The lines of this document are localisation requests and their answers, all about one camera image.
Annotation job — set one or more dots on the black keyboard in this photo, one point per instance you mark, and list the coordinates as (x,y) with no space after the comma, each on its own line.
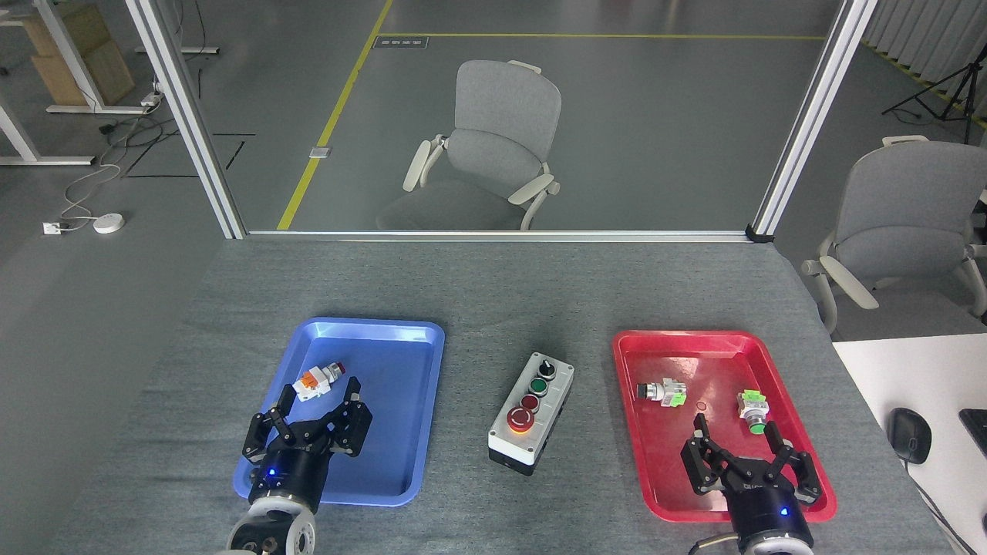
(975,428)

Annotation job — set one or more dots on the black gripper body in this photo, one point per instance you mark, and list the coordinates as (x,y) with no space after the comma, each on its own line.
(297,474)
(763,505)

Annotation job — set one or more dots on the white desk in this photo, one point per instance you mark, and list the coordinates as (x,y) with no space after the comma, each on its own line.
(917,378)

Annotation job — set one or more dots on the blue plastic tray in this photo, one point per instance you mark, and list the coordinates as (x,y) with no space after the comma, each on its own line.
(393,432)

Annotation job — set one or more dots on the silver floor plate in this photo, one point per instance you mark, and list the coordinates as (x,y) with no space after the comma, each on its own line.
(320,152)

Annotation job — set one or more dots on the silver aluminium frame rail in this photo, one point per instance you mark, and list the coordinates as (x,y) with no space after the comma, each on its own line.
(493,235)

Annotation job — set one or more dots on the brown cardboard box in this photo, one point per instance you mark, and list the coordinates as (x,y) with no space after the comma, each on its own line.
(100,73)

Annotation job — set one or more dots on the white power strip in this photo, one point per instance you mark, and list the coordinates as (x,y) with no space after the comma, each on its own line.
(150,99)

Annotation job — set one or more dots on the dark floor label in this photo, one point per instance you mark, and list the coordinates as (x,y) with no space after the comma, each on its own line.
(401,42)

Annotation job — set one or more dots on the grey four-button control box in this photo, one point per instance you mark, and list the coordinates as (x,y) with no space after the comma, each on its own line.
(540,408)

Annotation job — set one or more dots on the black computer mouse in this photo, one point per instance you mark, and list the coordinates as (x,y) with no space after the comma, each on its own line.
(910,435)

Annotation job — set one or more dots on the green push button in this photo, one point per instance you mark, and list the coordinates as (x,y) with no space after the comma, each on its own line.
(753,408)

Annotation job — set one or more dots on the white wall socket plate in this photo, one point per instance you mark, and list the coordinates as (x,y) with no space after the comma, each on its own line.
(52,228)

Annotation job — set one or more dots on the white desk frame leg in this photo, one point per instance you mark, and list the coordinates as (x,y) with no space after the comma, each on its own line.
(19,139)
(73,65)
(181,50)

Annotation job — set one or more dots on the red plastic tray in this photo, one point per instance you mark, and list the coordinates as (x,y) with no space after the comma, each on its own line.
(663,462)

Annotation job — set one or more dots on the grey office chair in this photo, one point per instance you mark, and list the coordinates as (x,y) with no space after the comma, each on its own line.
(902,223)
(497,139)

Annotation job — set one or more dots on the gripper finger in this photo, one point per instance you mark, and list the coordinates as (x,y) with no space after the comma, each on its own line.
(351,432)
(258,439)
(702,470)
(806,478)

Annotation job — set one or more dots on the white round floor device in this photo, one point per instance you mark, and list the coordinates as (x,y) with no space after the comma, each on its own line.
(109,223)

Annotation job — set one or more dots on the silver aluminium frame post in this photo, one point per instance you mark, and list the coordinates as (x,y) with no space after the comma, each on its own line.
(189,116)
(810,116)

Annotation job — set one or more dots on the black tripod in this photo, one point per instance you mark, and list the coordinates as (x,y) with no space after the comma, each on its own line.
(942,89)

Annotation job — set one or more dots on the black selector switch green block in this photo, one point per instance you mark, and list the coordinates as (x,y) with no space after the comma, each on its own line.
(665,393)

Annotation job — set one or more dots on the white pleated curtain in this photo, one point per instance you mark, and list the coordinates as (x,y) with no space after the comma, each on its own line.
(925,31)

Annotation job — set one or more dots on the red push button orange block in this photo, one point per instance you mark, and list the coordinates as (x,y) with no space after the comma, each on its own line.
(312,384)

